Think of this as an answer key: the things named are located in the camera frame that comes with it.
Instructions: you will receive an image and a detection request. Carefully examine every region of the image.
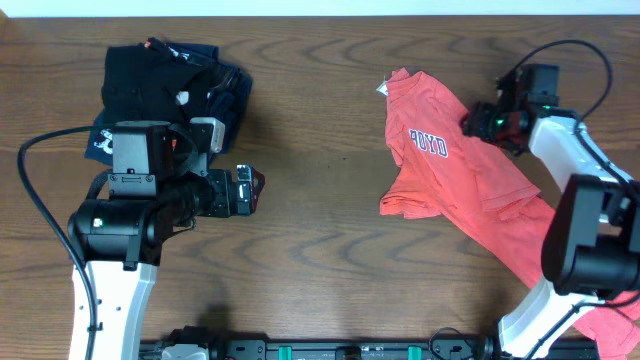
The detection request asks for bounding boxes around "red t-shirt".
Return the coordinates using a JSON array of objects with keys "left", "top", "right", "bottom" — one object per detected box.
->
[{"left": 375, "top": 67, "right": 640, "bottom": 360}]

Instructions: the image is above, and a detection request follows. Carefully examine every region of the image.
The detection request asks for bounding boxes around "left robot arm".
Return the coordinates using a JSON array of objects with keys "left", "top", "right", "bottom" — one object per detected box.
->
[{"left": 68, "top": 118, "right": 265, "bottom": 359}]

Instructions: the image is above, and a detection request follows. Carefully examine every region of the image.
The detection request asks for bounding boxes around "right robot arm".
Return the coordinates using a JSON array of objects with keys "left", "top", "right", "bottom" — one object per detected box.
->
[{"left": 461, "top": 64, "right": 639, "bottom": 359}]

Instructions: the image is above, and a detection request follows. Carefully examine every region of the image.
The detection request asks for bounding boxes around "navy printed folded shirt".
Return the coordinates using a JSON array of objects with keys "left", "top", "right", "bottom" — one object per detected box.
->
[{"left": 94, "top": 42, "right": 253, "bottom": 153}]

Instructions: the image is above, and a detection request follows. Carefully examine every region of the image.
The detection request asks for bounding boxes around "black folded garment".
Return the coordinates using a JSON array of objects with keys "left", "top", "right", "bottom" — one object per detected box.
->
[{"left": 101, "top": 38, "right": 215, "bottom": 124}]

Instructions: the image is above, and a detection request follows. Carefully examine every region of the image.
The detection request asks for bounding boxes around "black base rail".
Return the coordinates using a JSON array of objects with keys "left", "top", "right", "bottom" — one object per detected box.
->
[{"left": 138, "top": 327, "right": 599, "bottom": 360}]

